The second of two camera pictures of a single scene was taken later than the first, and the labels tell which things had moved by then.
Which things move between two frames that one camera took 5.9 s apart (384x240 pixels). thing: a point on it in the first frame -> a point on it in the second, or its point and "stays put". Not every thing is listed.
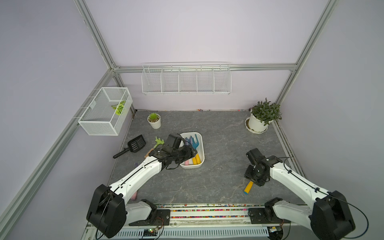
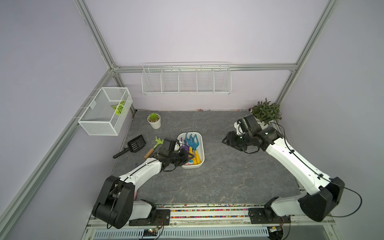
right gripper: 258,182 -> 230,139
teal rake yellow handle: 195,145 stays put
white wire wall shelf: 186,78 stays put
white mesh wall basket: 106,114 stays put
